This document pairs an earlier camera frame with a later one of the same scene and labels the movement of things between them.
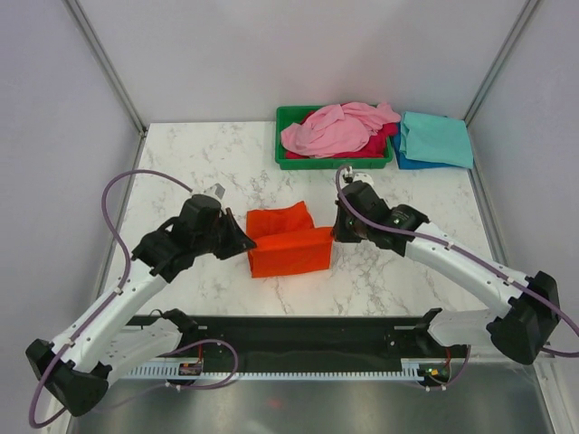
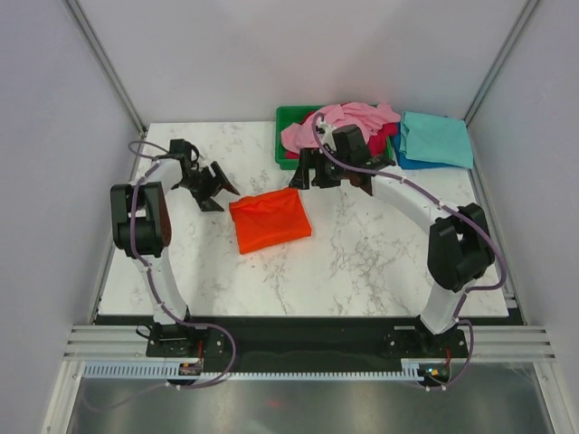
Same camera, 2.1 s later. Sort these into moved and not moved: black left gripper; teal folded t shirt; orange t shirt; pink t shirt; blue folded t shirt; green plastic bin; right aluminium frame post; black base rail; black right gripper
Moved: black right gripper; orange t shirt; black left gripper
Not moved: teal folded t shirt; right aluminium frame post; pink t shirt; black base rail; green plastic bin; blue folded t shirt
